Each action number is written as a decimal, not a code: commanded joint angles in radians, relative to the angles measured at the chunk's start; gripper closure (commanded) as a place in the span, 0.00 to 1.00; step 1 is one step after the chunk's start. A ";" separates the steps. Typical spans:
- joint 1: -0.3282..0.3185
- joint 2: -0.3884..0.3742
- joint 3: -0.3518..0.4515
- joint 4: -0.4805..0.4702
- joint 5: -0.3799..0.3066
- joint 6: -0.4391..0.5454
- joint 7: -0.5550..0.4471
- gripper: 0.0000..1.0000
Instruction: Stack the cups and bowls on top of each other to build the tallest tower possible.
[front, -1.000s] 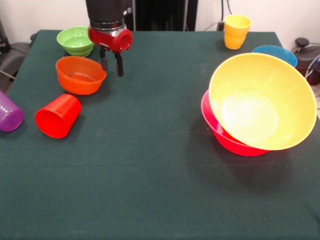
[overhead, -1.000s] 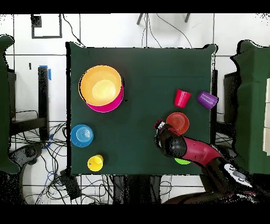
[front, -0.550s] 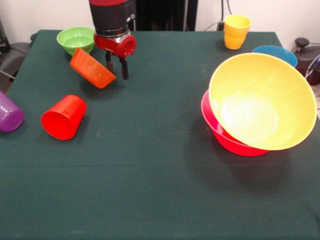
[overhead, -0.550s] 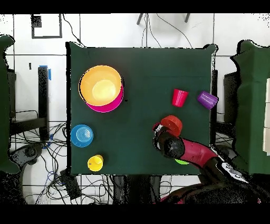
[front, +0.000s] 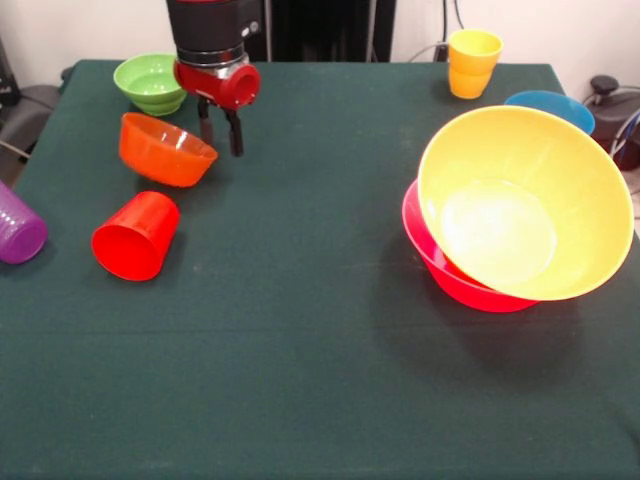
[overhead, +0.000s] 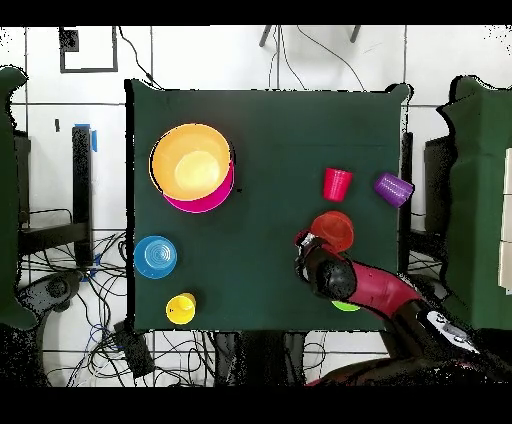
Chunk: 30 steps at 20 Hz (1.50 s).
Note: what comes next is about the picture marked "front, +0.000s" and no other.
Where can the large orange bowl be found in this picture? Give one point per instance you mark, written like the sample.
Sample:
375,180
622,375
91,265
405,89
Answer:
550,160

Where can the yellow cup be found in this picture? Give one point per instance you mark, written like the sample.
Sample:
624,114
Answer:
467,85
475,52

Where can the red cup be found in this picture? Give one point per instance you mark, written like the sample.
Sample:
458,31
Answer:
132,245

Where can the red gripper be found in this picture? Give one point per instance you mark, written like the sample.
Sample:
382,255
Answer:
220,85

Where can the purple cup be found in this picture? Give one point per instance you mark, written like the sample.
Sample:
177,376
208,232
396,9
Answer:
17,230

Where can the small orange bowl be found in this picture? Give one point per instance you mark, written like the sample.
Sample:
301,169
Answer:
160,160

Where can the large pink bowl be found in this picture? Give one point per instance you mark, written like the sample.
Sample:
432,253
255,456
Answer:
435,270

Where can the small blue bowl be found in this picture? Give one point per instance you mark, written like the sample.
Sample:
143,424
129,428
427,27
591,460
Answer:
560,102

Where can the small green bowl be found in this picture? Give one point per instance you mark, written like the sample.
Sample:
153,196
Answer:
145,82

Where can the dark green tablecloth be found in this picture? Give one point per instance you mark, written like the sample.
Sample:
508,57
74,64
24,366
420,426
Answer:
300,375

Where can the black wall plug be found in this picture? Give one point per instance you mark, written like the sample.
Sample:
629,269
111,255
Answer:
441,50

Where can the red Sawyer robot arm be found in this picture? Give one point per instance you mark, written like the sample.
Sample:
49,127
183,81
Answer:
205,30

